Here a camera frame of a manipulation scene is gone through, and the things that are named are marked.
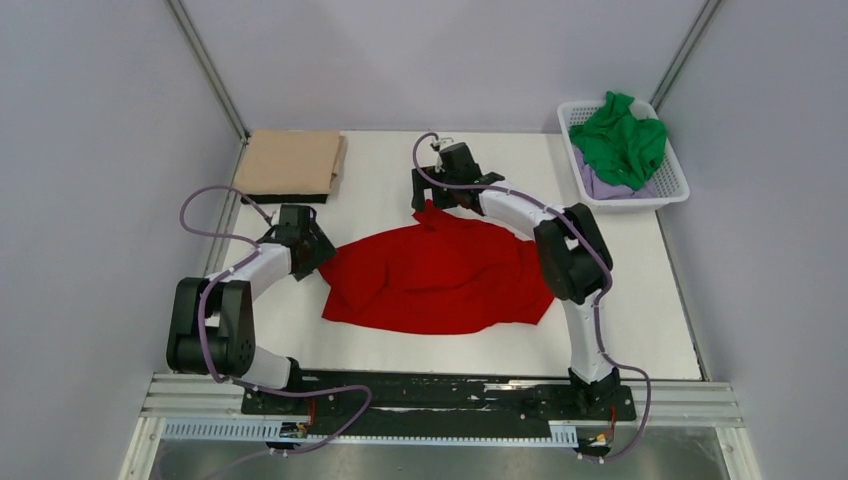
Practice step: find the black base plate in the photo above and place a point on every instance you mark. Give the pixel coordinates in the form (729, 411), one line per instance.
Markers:
(417, 403)

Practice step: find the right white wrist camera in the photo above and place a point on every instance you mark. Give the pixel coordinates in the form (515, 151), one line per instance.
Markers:
(437, 144)

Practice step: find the green t shirt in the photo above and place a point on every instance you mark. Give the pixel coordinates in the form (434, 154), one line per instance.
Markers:
(622, 149)

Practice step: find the white slotted cable duct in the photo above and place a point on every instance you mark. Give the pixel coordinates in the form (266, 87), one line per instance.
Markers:
(281, 432)

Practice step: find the folded beige t shirt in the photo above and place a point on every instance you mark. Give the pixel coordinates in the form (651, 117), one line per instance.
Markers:
(291, 162)

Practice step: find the red t shirt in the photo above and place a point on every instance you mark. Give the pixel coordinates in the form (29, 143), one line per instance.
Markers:
(443, 275)

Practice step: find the aluminium frame post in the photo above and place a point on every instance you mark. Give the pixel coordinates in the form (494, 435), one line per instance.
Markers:
(196, 45)
(697, 30)

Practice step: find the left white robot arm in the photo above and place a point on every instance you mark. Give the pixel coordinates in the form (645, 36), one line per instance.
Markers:
(212, 325)

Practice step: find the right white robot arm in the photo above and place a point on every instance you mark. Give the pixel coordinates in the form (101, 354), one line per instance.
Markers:
(573, 257)

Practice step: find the right aluminium frame post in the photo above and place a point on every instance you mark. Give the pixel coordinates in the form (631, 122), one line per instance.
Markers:
(697, 30)

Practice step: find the white plastic basket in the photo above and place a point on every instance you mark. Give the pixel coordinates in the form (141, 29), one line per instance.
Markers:
(667, 186)

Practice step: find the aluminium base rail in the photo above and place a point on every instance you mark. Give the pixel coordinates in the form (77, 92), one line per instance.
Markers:
(660, 403)

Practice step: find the left aluminium frame post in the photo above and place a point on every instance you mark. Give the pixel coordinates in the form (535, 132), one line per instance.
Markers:
(196, 45)

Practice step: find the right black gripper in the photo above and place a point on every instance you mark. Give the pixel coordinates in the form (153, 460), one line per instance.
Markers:
(420, 184)

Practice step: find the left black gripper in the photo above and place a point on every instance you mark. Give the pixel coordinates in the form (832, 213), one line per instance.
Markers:
(323, 251)

